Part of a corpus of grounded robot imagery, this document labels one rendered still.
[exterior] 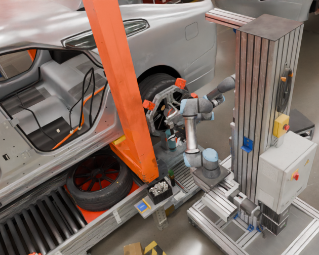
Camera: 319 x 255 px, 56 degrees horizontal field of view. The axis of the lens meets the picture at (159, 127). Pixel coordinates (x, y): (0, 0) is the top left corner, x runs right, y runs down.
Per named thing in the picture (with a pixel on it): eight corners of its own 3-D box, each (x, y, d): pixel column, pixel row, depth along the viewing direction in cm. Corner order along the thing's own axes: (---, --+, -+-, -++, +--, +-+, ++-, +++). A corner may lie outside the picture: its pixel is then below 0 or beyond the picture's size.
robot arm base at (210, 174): (224, 171, 245) (224, 163, 239) (211, 182, 239) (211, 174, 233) (211, 162, 255) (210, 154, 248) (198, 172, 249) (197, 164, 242)
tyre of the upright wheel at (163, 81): (179, 111, 362) (173, 62, 319) (192, 120, 346) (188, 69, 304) (134, 138, 336) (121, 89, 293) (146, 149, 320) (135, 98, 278)
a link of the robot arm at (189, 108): (203, 168, 233) (198, 98, 222) (184, 169, 235) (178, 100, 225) (203, 163, 244) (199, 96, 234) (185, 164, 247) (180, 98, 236)
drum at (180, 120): (173, 113, 318) (172, 102, 309) (187, 122, 304) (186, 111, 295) (163, 119, 313) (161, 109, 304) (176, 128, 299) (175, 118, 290)
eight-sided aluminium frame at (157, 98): (190, 118, 339) (185, 77, 303) (194, 121, 335) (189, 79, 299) (151, 143, 318) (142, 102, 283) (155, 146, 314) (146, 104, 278)
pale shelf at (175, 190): (169, 181, 297) (169, 179, 295) (181, 191, 286) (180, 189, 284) (134, 207, 280) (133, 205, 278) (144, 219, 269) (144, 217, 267)
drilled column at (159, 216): (162, 218, 314) (156, 195, 287) (168, 225, 308) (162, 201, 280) (155, 224, 311) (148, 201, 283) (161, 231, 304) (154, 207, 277)
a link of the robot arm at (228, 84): (227, 91, 256) (205, 105, 303) (237, 86, 259) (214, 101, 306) (220, 79, 256) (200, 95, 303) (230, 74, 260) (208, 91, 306)
